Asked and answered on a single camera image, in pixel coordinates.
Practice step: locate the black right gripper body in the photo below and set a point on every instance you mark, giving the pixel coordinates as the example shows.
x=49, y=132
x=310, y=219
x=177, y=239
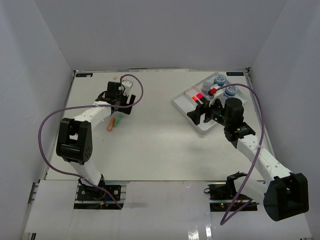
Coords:
x=220, y=118

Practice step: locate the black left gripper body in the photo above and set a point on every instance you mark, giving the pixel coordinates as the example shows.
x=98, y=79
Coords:
x=122, y=99

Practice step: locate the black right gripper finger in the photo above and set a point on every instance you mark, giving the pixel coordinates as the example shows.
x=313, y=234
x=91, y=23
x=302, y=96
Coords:
x=214, y=112
x=195, y=115

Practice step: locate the orange cap black highlighter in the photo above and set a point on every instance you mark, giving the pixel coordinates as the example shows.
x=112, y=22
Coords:
x=195, y=99

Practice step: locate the pink cap black highlighter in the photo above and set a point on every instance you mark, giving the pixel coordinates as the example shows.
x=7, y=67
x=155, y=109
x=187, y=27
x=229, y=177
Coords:
x=202, y=98

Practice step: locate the clear jar of clips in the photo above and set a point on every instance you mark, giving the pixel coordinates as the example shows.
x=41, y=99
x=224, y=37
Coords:
x=206, y=87

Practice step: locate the blue-white labelled slime jar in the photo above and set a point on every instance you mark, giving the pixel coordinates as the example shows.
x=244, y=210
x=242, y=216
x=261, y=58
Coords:
x=219, y=80

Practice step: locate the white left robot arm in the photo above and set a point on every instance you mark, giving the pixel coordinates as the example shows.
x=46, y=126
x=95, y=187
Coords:
x=75, y=138

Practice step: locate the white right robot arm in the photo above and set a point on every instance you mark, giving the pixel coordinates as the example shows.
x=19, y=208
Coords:
x=287, y=192

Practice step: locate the white compartment tray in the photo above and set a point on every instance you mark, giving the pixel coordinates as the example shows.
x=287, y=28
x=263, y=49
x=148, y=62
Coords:
x=189, y=101

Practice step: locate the blue label sticker right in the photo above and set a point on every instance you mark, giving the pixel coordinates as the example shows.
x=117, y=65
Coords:
x=234, y=73

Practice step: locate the blue label sticker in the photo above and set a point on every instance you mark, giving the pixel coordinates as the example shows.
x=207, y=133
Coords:
x=84, y=75
x=234, y=73

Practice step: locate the blue label sticker left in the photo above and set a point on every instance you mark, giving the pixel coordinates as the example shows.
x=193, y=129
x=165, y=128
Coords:
x=84, y=75

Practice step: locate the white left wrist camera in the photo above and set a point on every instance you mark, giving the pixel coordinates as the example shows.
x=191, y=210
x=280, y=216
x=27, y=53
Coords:
x=126, y=86

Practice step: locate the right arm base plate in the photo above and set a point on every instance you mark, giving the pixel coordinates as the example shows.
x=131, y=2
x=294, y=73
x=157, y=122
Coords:
x=225, y=190

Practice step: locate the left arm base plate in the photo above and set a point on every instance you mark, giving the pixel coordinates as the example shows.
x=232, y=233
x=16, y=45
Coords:
x=89, y=193

